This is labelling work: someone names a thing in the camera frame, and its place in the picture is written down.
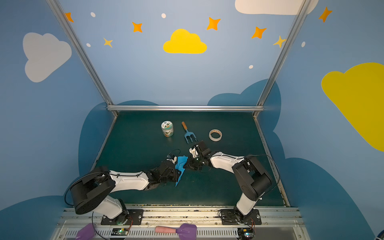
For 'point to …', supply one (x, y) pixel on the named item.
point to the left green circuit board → (119, 231)
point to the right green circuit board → (245, 232)
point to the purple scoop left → (87, 232)
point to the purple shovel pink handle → (186, 231)
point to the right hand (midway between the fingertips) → (183, 166)
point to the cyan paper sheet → (181, 161)
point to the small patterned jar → (167, 128)
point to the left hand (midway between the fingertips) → (181, 174)
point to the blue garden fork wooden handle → (188, 134)
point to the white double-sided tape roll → (213, 139)
